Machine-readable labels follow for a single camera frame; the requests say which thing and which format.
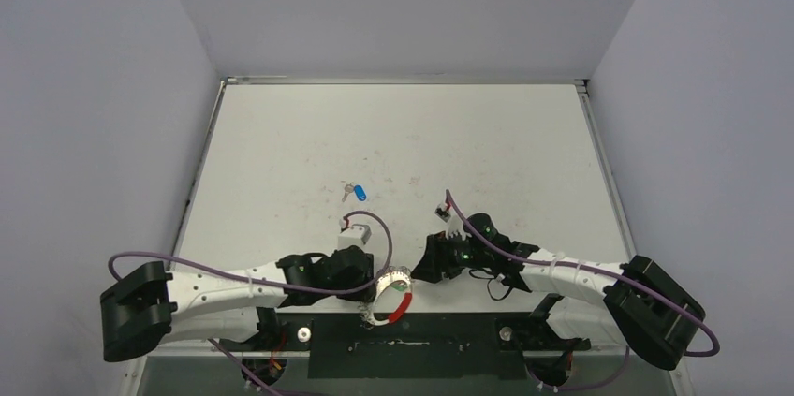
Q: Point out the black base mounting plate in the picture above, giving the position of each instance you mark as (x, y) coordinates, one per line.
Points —
(419, 345)

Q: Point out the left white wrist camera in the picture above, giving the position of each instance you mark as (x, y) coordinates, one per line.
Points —
(354, 235)

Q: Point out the metal keyring with red handle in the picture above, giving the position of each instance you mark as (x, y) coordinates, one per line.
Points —
(389, 305)

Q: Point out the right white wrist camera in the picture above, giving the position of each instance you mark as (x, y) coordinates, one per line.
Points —
(454, 227)

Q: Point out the blue capped key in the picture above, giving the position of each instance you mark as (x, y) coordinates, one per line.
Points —
(352, 190)

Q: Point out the aluminium table frame rail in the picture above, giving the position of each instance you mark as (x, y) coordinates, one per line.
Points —
(279, 154)

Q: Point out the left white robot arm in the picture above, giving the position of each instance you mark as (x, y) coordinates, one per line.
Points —
(153, 305)

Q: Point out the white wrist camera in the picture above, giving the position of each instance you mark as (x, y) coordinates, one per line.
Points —
(354, 235)
(454, 227)

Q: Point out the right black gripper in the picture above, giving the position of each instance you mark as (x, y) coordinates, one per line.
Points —
(435, 256)

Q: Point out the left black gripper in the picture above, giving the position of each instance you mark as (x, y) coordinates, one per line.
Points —
(362, 295)

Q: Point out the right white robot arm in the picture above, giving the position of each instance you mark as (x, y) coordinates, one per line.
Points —
(634, 304)

